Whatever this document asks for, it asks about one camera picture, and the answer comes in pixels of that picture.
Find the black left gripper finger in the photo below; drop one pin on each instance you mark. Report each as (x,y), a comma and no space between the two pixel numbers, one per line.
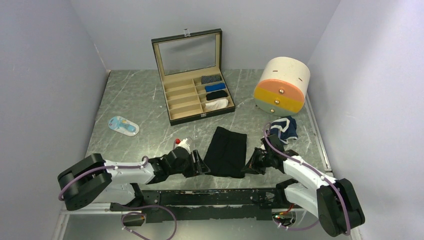
(203,169)
(195,163)

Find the round cream drawer cabinet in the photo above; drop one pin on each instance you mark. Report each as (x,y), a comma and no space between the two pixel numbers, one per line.
(282,88)

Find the blue rolled cloth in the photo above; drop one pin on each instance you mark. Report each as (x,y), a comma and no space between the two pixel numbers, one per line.
(215,87)

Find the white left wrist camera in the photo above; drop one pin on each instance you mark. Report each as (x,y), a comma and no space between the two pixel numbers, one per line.
(186,143)

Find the black underwear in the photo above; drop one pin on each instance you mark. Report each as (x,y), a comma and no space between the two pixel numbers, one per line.
(226,154)

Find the white rolled cloth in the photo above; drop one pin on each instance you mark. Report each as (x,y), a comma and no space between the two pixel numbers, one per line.
(216,104)

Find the black beige organizer box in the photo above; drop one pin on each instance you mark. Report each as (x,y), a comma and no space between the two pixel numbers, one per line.
(181,60)

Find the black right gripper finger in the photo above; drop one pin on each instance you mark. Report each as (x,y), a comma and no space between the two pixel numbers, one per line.
(252,167)
(258,155)

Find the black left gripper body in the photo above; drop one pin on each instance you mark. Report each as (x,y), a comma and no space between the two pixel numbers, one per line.
(186,169)

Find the blue packaged item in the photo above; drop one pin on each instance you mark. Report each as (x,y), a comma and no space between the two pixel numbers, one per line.
(123,126)

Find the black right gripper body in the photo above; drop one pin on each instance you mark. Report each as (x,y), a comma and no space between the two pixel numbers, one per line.
(268,162)

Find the striped rolled cloth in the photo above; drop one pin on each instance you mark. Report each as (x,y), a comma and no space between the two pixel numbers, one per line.
(207,79)

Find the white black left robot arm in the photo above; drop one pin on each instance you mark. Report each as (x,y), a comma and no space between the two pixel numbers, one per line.
(97,180)

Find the black rolled cloth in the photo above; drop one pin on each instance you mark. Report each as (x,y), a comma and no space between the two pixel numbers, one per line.
(216,95)

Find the navy white underwear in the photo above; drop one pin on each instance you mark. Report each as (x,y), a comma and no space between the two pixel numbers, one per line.
(285,129)

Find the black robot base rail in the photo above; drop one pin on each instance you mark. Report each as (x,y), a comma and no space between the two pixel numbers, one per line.
(261,204)

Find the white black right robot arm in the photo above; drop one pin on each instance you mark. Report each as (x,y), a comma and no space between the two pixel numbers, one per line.
(332,201)

